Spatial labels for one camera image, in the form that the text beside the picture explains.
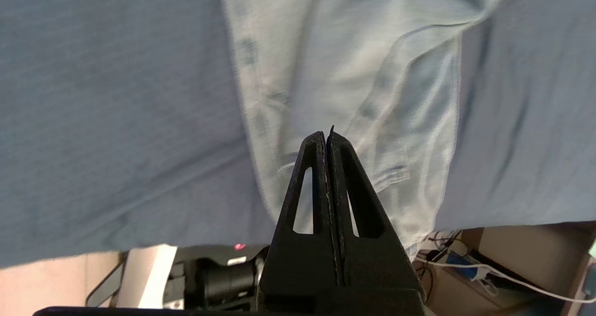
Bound brown cardboard box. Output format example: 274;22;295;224
459;223;596;316

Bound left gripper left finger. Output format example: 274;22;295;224
258;131;343;286

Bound dark blue bed sheet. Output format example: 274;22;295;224
0;0;596;268

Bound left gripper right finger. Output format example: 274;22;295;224
328;126;422;289

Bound thin white cable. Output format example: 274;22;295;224
414;255;596;305

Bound blue white power adapter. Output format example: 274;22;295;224
445;253;499;293

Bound light blue denim shorts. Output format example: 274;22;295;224
219;0;506;261

